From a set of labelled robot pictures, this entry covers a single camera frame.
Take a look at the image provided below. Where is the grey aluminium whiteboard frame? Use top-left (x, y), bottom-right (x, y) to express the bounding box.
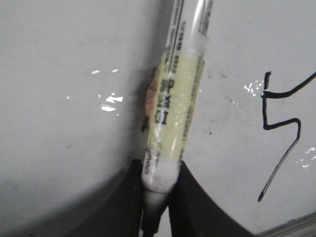
top-left (257, 212), bottom-right (316, 237)

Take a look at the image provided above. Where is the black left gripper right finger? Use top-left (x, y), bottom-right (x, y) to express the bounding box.
top-left (169, 162), bottom-right (254, 237)

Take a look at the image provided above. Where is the white taped whiteboard marker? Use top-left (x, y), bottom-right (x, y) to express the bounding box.
top-left (141, 0), bottom-right (213, 237)

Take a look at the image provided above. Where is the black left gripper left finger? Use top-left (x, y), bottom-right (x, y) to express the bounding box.
top-left (63, 159), bottom-right (142, 237)

